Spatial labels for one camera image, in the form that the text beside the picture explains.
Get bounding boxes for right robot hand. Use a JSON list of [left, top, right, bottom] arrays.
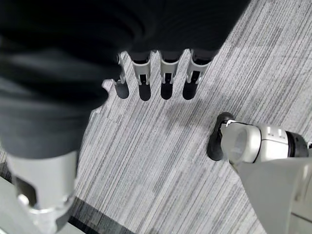
[[0, 0, 252, 234]]

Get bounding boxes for dark robot foot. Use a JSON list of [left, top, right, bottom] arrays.
[[206, 111, 235, 162]]

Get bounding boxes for light grey furniture edge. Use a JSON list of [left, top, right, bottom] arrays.
[[0, 175, 152, 234]]

